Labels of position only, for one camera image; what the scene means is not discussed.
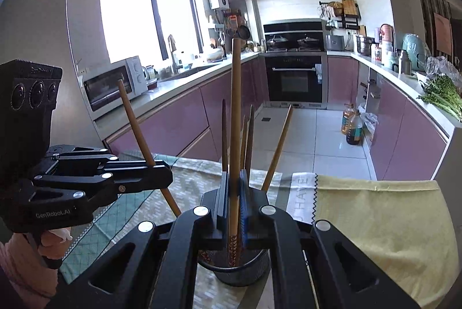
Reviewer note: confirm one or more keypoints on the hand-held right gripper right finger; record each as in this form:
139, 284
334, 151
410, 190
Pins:
244, 218

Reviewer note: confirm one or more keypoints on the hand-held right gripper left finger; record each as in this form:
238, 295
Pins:
222, 215

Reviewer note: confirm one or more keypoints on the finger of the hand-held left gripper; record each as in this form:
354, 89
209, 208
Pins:
144, 179
90, 153

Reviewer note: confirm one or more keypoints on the red-tipped wooden chopstick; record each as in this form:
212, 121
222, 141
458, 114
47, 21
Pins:
236, 114
135, 121

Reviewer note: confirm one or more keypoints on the black mesh pen holder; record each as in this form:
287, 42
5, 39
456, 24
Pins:
238, 276

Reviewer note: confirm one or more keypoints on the bundle of wooden chopsticks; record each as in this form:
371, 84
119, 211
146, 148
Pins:
224, 142

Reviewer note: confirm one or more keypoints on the person's left forearm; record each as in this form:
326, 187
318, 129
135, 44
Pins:
21, 265

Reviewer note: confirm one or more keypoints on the person's left hand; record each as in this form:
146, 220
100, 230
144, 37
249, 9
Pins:
56, 242

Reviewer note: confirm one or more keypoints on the pink base cabinets with counter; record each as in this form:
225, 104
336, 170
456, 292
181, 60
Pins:
397, 135
180, 121

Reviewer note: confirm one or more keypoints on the white microwave oven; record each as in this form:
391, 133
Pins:
108, 86

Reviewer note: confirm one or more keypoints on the steel kitchen sink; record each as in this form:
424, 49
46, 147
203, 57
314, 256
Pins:
191, 71

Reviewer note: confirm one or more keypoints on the steel kitchen faucet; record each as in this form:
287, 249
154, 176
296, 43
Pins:
173, 52

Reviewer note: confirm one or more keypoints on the patchwork printed tablecloth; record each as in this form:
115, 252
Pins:
379, 222

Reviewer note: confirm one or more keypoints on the kitchen window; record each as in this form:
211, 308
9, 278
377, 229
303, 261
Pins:
126, 12

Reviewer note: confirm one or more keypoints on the dark sauce bottle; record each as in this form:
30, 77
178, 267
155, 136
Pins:
355, 132

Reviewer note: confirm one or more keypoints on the black built-in oven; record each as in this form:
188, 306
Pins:
294, 81

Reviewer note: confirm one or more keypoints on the hanging frying pan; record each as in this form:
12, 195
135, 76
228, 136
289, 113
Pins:
243, 32

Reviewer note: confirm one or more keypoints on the dark pot with glass lid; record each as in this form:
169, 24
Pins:
276, 40
306, 41

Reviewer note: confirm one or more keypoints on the white vent pipe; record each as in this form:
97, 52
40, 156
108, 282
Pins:
251, 16

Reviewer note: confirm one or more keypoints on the black range hood stove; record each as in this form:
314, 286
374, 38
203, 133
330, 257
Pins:
292, 28

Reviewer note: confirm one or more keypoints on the silver countertop appliance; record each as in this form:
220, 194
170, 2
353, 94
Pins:
335, 42

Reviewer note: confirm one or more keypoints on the steel stockpot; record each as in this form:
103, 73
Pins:
364, 46

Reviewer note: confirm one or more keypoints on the steel thermos flask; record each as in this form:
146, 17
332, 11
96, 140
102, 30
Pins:
404, 63

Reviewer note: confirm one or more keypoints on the pink electric kettle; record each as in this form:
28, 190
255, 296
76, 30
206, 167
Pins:
387, 34

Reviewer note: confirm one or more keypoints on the green leafy vegetables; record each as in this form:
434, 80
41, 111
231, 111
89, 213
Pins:
442, 92

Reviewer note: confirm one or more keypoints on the wooden cutting board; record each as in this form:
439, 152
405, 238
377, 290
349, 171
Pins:
348, 7

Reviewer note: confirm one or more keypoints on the teal countertop appliance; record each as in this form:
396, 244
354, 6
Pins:
413, 49

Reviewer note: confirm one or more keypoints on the clear plastic bag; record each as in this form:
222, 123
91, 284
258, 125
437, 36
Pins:
442, 65

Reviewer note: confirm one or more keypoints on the black wall rack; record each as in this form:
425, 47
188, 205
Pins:
348, 20

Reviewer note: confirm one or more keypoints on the framed wall picture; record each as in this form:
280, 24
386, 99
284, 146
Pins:
443, 34

